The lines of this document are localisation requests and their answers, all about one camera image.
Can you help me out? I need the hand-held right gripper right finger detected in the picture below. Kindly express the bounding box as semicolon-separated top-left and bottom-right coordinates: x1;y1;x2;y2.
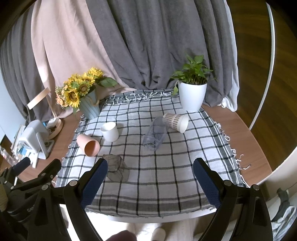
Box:
193;158;274;241

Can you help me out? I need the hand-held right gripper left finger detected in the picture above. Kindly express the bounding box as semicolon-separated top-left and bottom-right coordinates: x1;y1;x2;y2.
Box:
28;158;108;241

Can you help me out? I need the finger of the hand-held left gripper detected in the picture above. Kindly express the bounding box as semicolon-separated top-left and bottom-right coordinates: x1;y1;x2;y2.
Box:
5;157;32;180
10;159;62;197

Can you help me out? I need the dark grey glass cup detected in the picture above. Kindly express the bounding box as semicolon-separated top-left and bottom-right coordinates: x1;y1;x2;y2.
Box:
102;154;130;182

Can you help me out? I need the pink cup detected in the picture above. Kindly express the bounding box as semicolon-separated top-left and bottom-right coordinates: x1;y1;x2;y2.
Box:
76;134;101;156

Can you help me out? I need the white cup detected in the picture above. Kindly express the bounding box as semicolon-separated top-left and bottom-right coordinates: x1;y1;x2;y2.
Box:
100;122;119;142

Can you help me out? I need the patterned paper cup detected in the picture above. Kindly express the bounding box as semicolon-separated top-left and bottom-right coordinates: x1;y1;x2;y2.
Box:
162;113;189;133

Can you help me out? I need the clear plastic cup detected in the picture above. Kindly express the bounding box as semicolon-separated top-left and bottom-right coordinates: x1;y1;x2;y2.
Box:
143;116;169;151

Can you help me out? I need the white desktop device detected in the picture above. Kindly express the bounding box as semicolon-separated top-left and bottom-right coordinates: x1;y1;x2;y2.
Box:
17;119;55;160

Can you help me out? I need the wooden white desk lamp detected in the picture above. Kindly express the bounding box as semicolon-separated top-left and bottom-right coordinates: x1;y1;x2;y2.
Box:
27;88;63;140

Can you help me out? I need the checkered grey white cloth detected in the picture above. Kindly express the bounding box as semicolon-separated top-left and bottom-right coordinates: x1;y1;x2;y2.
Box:
56;89;252;218

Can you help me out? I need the white slipper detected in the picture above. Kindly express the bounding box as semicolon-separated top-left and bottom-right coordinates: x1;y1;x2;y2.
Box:
151;227;167;240

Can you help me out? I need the blue ribbed vase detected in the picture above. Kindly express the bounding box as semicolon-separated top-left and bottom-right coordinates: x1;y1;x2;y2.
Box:
79;89;101;120

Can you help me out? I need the grey white cloth heap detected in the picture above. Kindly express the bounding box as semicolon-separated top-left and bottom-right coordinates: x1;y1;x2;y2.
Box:
271;188;297;235

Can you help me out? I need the grey curtain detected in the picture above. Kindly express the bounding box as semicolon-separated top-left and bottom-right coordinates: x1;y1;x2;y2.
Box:
85;0;235;107
0;20;58;122

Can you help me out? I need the white plant pot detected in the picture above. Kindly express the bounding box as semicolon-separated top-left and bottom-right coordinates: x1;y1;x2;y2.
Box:
178;82;208;112

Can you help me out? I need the sunflower bouquet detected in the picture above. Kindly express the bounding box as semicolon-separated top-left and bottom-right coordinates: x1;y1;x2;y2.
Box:
55;67;119;114

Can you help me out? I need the green leafy plant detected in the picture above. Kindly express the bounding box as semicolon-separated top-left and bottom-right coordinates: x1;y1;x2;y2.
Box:
170;55;217;96

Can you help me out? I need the white curtain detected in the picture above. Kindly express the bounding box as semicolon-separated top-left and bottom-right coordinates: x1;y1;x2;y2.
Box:
220;0;240;112

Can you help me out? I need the pink curtain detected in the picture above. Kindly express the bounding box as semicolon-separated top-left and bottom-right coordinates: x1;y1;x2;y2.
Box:
31;0;137;117

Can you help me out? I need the white curved rail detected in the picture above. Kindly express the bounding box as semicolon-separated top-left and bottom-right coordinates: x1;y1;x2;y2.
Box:
249;3;279;130

